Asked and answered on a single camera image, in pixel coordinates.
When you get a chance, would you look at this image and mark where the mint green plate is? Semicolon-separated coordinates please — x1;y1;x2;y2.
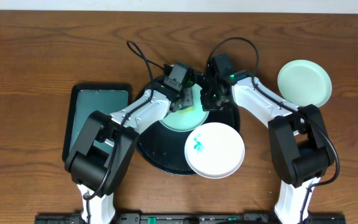
277;60;333;107
160;84;209;132

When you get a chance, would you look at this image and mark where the white plate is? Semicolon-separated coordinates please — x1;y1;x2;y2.
184;123;246;179

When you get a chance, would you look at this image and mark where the black rectangular sponge tray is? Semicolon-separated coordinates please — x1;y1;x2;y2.
62;82;132;161

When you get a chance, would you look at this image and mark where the round black tray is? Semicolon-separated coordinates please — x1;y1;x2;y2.
137;73;241;175

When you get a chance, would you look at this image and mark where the green yellow sponge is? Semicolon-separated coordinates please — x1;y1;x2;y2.
177;105;195;113

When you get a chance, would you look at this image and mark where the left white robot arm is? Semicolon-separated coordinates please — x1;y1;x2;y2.
63;63;200;223

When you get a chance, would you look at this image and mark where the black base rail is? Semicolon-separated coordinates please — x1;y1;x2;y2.
34;213;346;224

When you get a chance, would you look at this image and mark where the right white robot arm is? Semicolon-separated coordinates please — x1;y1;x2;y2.
201;54;340;223

